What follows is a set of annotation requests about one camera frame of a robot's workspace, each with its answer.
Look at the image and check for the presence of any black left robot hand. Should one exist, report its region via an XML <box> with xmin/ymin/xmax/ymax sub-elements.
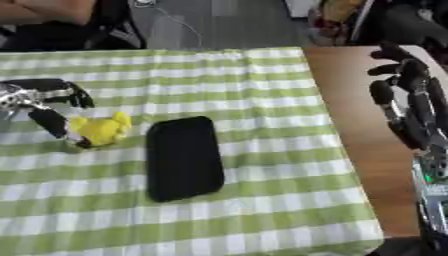
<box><xmin>0</xmin><ymin>78</ymin><xmax>97</xmax><ymax>150</ymax></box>

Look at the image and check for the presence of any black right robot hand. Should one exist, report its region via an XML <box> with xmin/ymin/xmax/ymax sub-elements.
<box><xmin>365</xmin><ymin>41</ymin><xmax>448</xmax><ymax>152</ymax></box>

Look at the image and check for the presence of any yellow soft toy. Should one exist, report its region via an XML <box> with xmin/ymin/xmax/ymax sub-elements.
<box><xmin>68</xmin><ymin>111</ymin><xmax>135</xmax><ymax>148</ymax></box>

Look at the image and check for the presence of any person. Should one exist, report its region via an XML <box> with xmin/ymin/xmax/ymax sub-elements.
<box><xmin>0</xmin><ymin>0</ymin><xmax>100</xmax><ymax>27</ymax></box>

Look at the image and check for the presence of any yellow and red bag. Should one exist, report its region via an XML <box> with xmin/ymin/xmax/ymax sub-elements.
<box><xmin>306</xmin><ymin>0</ymin><xmax>375</xmax><ymax>46</ymax></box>

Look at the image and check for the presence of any black rectangular case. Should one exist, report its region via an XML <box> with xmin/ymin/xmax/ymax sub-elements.
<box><xmin>143</xmin><ymin>115</ymin><xmax>228</xmax><ymax>203</ymax></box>

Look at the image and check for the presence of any white cable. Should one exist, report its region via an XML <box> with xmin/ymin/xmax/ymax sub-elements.
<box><xmin>131</xmin><ymin>0</ymin><xmax>205</xmax><ymax>49</ymax></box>

